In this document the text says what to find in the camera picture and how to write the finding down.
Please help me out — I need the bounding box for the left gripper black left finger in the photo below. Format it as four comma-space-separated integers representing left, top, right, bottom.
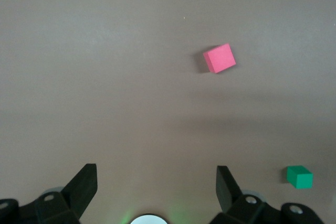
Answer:
19, 163, 98, 224

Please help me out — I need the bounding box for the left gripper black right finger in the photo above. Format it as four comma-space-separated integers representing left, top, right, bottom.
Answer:
209, 165, 283, 224

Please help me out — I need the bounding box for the green foam cube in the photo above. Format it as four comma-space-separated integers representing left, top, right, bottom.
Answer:
285, 165, 314, 189

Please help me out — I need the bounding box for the brown table cover sheet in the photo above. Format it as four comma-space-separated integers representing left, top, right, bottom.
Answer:
0, 0, 336, 224

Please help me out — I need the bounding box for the pink foam cube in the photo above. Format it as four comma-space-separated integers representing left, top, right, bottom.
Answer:
202, 42, 237, 74

